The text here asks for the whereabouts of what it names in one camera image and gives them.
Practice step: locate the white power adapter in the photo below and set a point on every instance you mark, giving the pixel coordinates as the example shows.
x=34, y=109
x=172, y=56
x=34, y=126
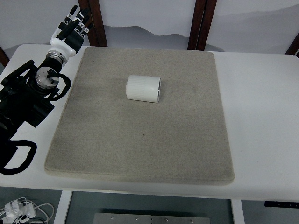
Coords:
x=28, y=210

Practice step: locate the black table control panel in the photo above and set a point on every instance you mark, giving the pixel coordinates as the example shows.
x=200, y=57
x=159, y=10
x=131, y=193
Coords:
x=280, y=204

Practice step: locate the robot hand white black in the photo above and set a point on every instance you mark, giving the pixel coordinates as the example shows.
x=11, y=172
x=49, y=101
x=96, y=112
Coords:
x=70, y=43

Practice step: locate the white table leg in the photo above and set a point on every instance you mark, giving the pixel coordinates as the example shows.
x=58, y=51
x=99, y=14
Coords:
x=61, y=207
x=237, y=212

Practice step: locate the grey felt mat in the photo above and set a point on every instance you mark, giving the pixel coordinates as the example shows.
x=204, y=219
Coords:
x=140, y=140

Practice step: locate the brown wooden screen frame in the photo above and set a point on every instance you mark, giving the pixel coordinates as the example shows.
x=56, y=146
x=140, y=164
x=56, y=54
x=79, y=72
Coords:
x=201, y=23
x=99, y=28
x=3, y=58
x=294, y=46

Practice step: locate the grey metal plate with screws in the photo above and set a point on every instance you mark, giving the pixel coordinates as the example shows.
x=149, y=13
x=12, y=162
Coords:
x=151, y=219

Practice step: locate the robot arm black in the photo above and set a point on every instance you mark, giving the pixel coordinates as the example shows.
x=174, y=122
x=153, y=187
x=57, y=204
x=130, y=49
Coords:
x=18, y=98

